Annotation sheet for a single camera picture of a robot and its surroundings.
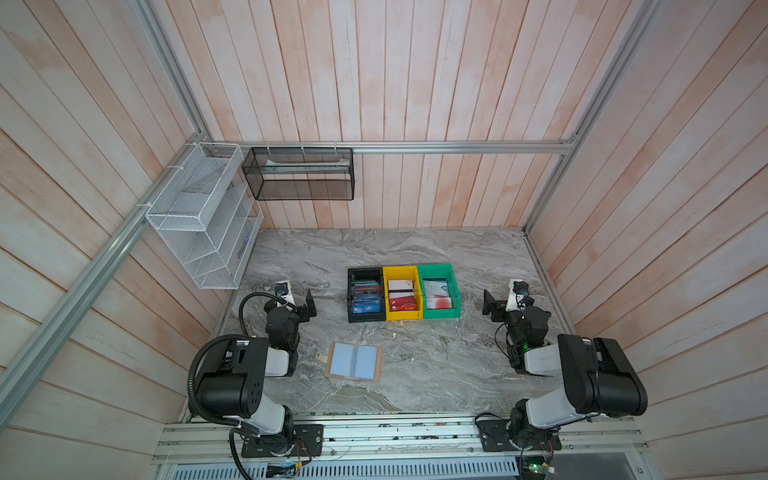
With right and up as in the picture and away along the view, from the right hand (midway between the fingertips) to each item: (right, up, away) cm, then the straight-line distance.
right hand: (501, 288), depth 92 cm
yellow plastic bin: (-34, +4, +9) cm, 35 cm away
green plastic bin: (-17, +5, +10) cm, 20 cm away
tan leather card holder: (-46, -21, -6) cm, 51 cm away
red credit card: (-29, -6, +7) cm, 30 cm away
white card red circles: (-18, -6, +6) cm, 20 cm away
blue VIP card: (-43, -6, +4) cm, 43 cm away
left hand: (-65, -2, +1) cm, 65 cm away
